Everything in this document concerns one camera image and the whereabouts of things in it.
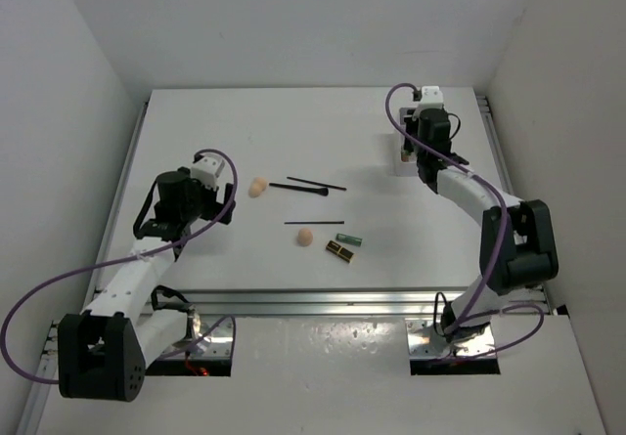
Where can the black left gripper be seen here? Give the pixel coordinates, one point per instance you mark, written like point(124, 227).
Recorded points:
point(214, 206)

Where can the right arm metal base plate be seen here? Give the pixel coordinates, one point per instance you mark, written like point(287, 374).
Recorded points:
point(425, 344)

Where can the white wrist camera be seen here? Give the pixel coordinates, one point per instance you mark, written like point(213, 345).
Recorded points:
point(207, 170)
point(428, 97)

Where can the thin black eyeliner pencil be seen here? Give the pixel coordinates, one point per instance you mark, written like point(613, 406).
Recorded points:
point(324, 222)

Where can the black small-head makeup brush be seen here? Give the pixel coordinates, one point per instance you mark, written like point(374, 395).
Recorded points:
point(323, 191)

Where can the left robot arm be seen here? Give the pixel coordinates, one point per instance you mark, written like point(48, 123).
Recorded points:
point(104, 351)

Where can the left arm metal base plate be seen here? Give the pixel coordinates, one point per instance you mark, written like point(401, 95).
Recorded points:
point(218, 340)

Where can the thin black makeup brush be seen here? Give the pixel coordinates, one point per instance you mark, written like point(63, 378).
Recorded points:
point(317, 184)

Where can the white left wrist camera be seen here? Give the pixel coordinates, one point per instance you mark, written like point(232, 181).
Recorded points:
point(207, 170)

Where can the aluminium front table rail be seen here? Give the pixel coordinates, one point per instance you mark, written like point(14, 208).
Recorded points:
point(342, 303)

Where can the white compartment organizer box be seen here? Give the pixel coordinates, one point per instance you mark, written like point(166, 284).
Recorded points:
point(409, 168)

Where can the black gold lipstick case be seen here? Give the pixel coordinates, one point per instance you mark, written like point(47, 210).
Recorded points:
point(339, 251)

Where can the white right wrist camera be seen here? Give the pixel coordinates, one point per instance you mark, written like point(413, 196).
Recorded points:
point(428, 97)

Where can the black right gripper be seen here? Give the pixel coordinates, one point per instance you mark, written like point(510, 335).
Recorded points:
point(412, 121)

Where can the green lip balm stick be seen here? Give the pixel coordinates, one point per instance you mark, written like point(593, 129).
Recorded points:
point(348, 239)

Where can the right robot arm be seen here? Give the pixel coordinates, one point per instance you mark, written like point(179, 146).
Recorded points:
point(517, 243)

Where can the beige gourd-shaped makeup sponge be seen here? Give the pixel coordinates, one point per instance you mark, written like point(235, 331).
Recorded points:
point(257, 187)

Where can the beige round makeup sponge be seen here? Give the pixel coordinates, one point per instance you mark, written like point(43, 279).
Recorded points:
point(304, 237)

